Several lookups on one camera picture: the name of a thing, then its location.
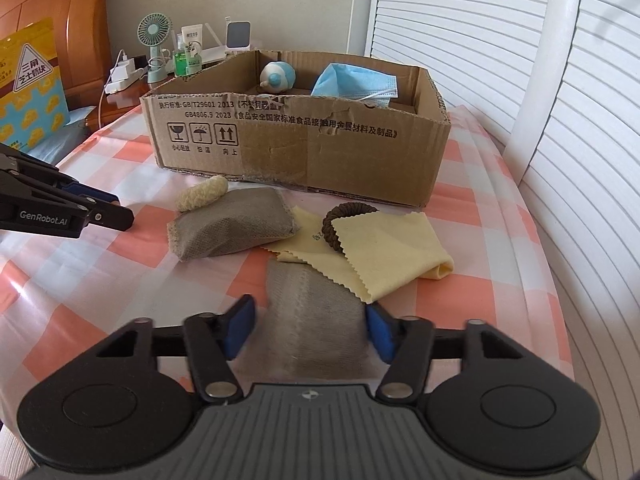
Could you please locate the grey fabric pouch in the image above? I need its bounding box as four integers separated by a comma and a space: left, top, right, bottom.
167, 188, 299, 261
234, 260, 375, 382

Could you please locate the blue round plush toy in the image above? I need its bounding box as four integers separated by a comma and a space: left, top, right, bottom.
259, 61, 296, 94

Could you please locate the blue surgical face mask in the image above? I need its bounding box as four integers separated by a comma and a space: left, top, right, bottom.
311, 63, 399, 107

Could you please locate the wooden nightstand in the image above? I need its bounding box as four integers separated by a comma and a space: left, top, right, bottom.
85, 80, 150, 132

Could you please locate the pink checkered tablecloth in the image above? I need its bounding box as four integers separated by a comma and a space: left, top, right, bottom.
1, 106, 573, 426

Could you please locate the yellow cleaning cloth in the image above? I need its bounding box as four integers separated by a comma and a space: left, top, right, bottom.
264, 207, 454, 304

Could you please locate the yellow snack bag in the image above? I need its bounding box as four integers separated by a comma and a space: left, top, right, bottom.
0, 18, 70, 152

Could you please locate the cream knitted scrunchie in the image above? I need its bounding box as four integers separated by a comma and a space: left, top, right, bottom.
176, 176, 229, 212

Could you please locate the white power adapter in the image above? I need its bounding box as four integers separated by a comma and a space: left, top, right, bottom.
104, 58, 143, 96

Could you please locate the brown hair scrunchie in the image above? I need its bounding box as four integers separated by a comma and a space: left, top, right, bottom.
320, 200, 380, 256

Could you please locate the green tube bottle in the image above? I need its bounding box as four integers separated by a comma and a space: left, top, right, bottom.
186, 48, 202, 75

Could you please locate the brown cardboard box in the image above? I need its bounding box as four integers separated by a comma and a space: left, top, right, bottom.
141, 50, 451, 208

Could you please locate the green handheld fan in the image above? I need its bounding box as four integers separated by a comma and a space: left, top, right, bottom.
137, 12, 171, 84

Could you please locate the wooden bed headboard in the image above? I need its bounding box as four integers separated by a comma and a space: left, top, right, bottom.
0, 0, 118, 111

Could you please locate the white phone stand mirror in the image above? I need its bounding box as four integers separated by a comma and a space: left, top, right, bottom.
226, 20, 252, 52

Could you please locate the white louvered closet door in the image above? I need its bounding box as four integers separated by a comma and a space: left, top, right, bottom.
366, 0, 639, 479

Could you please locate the white charging cable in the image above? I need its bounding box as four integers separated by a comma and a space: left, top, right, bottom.
96, 49, 126, 131

